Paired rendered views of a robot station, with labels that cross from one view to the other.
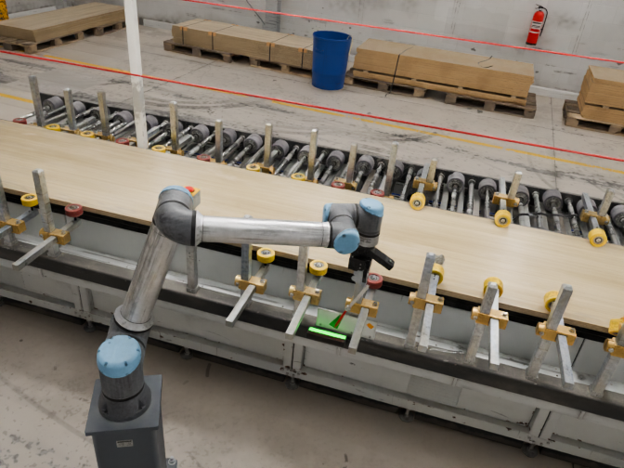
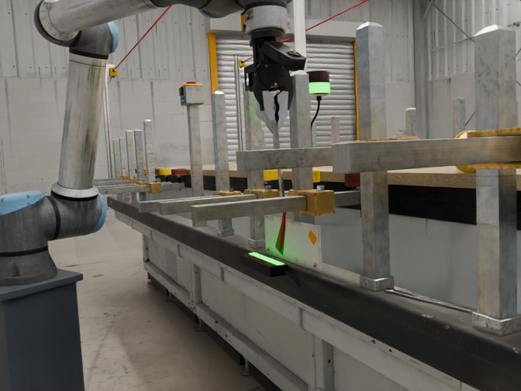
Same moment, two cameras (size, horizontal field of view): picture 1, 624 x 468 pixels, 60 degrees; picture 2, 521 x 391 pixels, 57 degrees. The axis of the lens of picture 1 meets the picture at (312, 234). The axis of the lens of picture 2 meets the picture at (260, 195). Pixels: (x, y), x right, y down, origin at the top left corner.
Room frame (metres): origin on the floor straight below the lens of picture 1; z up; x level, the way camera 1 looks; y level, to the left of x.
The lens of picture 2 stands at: (1.04, -1.00, 0.95)
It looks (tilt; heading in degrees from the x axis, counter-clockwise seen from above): 5 degrees down; 51
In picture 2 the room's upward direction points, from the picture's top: 3 degrees counter-clockwise
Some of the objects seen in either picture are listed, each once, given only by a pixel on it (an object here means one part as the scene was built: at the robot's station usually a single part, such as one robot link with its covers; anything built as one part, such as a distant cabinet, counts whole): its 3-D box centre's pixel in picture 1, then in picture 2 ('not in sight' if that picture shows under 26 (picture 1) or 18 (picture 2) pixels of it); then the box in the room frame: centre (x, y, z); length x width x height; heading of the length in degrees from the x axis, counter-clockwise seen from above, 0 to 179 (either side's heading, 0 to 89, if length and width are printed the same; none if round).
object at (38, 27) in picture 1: (69, 19); not in sight; (9.27, 4.34, 0.23); 2.41 x 0.77 x 0.17; 165
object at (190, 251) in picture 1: (190, 249); (195, 166); (1.97, 0.53, 0.93); 0.05 x 0.05 x 0.45; 77
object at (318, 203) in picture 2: (361, 305); (309, 201); (1.80, -0.24, 0.85); 0.14 x 0.06 x 0.05; 77
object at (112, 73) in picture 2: not in sight; (113, 129); (2.47, 2.51, 1.20); 0.15 x 0.12 x 1.00; 77
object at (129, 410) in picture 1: (124, 392); (23, 262); (1.39, 0.64, 0.65); 0.19 x 0.19 x 0.10
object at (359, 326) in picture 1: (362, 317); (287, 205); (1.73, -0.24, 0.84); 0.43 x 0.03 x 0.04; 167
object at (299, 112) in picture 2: (357, 295); (302, 178); (1.80, -0.22, 0.90); 0.04 x 0.04 x 0.48; 77
